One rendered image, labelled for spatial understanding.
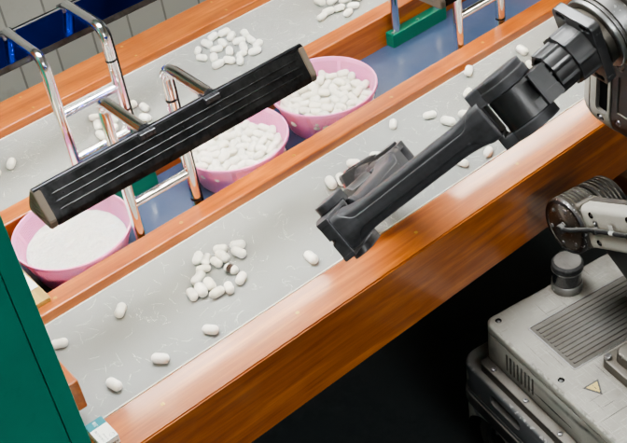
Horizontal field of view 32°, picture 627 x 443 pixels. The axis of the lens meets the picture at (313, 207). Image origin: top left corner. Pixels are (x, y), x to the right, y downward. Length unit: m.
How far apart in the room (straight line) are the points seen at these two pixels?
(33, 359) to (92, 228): 0.85
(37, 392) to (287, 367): 0.57
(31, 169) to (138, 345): 0.71
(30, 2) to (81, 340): 1.94
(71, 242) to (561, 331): 1.08
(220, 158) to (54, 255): 0.45
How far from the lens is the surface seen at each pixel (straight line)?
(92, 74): 2.98
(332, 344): 2.17
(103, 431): 2.00
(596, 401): 2.33
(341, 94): 2.73
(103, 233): 2.48
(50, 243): 2.49
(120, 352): 2.18
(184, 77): 2.18
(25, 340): 1.67
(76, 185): 2.02
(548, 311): 2.50
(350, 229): 1.74
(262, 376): 2.08
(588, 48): 1.64
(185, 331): 2.18
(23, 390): 1.72
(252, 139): 2.65
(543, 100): 1.64
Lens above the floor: 2.25
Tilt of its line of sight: 39 degrees down
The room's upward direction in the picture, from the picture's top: 9 degrees counter-clockwise
